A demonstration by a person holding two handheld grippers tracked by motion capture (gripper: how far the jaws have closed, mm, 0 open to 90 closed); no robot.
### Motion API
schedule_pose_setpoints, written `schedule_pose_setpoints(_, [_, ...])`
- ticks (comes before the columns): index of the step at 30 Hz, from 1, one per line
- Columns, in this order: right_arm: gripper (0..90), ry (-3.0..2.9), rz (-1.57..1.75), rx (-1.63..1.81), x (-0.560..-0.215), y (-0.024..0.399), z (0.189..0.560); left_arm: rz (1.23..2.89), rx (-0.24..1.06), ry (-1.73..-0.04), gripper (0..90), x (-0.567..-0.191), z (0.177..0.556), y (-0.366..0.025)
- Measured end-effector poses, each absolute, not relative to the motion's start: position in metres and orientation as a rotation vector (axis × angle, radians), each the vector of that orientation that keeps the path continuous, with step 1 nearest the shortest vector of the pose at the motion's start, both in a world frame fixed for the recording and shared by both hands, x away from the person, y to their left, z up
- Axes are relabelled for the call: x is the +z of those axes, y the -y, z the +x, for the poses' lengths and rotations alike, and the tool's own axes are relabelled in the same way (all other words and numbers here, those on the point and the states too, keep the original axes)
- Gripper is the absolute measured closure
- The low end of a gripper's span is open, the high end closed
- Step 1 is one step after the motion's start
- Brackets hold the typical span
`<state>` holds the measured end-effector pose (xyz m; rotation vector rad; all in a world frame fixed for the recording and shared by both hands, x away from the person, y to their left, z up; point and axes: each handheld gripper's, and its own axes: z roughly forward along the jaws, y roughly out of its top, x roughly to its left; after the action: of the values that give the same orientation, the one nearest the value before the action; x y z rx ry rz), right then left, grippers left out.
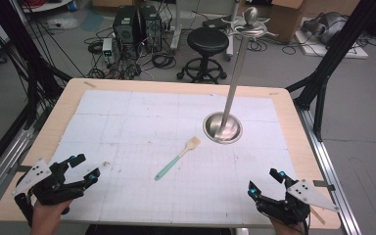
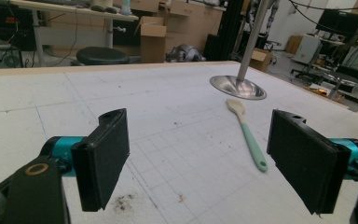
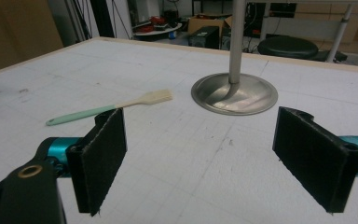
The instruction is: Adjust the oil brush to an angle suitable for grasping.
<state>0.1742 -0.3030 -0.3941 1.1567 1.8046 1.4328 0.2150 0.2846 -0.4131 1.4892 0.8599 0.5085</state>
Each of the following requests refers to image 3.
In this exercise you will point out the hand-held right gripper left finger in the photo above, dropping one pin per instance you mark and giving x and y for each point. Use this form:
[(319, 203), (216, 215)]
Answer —
[(98, 161)]

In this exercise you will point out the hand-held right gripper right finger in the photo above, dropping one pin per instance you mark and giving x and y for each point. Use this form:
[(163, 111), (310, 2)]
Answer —
[(315, 155)]

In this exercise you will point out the metal stand with round base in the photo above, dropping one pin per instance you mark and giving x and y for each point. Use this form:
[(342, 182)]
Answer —
[(234, 90)]

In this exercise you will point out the black round stool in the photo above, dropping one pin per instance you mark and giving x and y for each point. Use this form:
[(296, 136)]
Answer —
[(287, 47)]

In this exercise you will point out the white round table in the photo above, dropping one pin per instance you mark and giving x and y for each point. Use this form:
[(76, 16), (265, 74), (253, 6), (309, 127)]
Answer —
[(157, 31)]

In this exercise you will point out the red tool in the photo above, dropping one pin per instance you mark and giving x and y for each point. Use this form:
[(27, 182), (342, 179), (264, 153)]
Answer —
[(158, 20)]

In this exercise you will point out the brown cardboard panel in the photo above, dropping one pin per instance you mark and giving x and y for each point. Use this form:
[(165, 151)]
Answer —
[(15, 31)]

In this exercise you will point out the black computer case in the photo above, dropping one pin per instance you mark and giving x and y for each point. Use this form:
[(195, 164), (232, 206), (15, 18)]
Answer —
[(204, 37)]

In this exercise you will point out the cardboard box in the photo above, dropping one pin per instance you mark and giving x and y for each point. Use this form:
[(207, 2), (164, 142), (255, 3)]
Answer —
[(207, 22)]

